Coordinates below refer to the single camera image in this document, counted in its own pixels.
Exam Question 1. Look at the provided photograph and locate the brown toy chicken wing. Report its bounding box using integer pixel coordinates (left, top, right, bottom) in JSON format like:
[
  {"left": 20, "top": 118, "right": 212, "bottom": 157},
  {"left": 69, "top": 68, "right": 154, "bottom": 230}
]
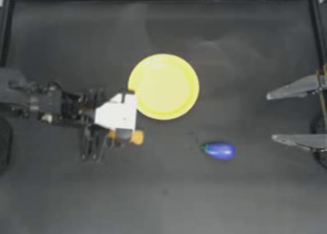
[{"left": 105, "top": 129, "right": 145, "bottom": 146}]

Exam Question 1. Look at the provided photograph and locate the yellow plate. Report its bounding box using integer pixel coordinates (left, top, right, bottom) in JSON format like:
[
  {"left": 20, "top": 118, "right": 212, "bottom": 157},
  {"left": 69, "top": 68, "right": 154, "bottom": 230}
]
[{"left": 126, "top": 53, "right": 200, "bottom": 121}]

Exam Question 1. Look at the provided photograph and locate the blue toy eggplant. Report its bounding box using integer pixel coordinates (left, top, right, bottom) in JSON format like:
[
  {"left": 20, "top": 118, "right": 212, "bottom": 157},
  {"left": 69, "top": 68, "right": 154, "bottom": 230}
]
[{"left": 199, "top": 140, "right": 237, "bottom": 161}]

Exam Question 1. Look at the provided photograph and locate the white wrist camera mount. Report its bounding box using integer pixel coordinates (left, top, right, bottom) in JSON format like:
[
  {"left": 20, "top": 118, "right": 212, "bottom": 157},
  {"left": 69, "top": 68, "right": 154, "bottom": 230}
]
[{"left": 93, "top": 91, "right": 138, "bottom": 131}]

